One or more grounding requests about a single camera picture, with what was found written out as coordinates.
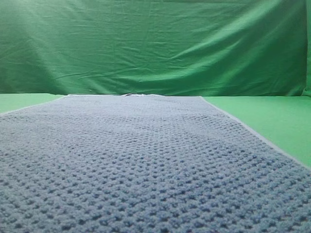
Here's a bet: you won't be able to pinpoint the blue waffle-weave towel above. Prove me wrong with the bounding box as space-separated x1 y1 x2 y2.
0 95 311 233

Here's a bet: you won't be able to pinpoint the green backdrop cloth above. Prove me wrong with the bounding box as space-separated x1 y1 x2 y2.
0 0 311 96

